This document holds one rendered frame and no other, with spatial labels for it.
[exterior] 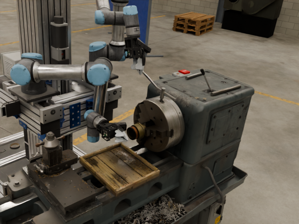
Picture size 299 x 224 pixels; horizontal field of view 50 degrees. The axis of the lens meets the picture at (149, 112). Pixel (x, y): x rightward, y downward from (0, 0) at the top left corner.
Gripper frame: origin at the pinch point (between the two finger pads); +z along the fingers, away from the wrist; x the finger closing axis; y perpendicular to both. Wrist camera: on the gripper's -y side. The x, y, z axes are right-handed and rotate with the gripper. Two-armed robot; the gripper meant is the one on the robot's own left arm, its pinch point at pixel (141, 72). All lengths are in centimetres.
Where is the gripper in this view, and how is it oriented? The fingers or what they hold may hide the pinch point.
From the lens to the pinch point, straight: 179.8
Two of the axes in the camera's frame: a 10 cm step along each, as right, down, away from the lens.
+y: -7.4, 2.3, -6.3
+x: 6.6, 0.8, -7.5
